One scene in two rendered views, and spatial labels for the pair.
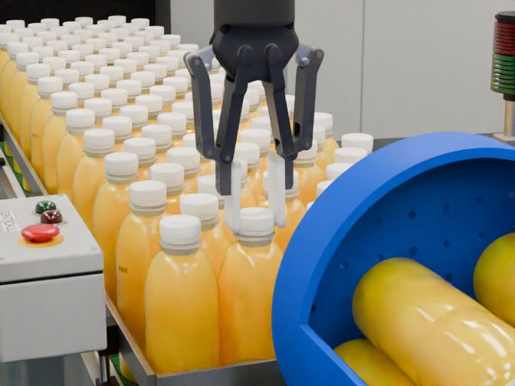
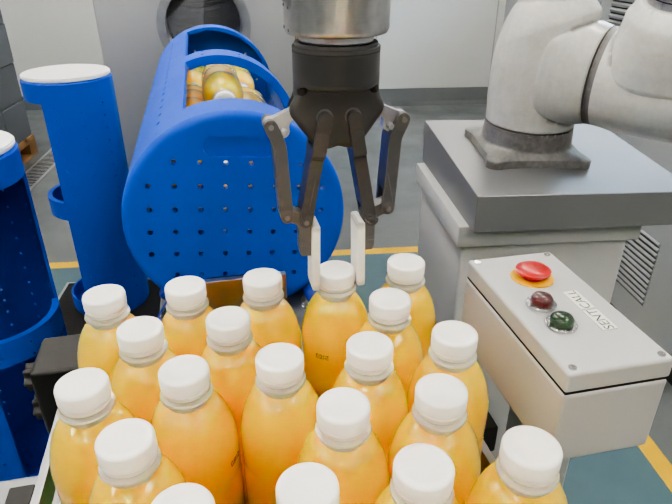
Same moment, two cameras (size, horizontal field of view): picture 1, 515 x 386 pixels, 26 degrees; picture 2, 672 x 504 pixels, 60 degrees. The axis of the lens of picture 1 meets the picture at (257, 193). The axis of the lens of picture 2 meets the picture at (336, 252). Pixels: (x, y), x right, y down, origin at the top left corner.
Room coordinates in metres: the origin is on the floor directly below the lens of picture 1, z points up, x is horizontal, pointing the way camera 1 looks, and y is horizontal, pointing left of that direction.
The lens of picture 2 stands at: (1.55, 0.06, 1.41)
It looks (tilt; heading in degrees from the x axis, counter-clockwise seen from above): 28 degrees down; 187
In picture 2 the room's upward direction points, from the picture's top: straight up
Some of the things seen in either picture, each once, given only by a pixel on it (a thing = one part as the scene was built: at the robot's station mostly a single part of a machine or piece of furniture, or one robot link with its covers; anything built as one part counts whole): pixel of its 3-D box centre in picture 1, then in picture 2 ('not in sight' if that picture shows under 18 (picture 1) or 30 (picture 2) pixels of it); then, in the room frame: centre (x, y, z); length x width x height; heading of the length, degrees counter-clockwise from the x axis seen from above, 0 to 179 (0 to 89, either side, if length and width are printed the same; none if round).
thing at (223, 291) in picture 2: not in sight; (247, 316); (0.95, -0.12, 0.99); 0.10 x 0.02 x 0.12; 109
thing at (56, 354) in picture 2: not in sight; (81, 386); (1.06, -0.29, 0.95); 0.10 x 0.07 x 0.10; 109
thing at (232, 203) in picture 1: (232, 194); (357, 248); (1.03, 0.02, 1.14); 0.03 x 0.01 x 0.07; 19
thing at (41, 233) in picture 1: (41, 233); (532, 272); (1.00, 0.20, 1.11); 0.04 x 0.04 x 0.01
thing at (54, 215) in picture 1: (50, 217); (542, 299); (1.05, 0.20, 1.11); 0.02 x 0.02 x 0.01
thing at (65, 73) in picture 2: not in sight; (66, 72); (-0.33, -1.06, 1.03); 0.28 x 0.28 x 0.01
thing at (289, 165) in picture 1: (293, 161); (295, 230); (1.05, -0.04, 1.16); 0.03 x 0.01 x 0.05; 109
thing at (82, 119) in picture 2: not in sight; (91, 197); (-0.33, -1.06, 0.59); 0.28 x 0.28 x 0.88
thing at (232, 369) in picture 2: not in sight; (237, 416); (1.13, -0.08, 1.00); 0.07 x 0.07 x 0.19
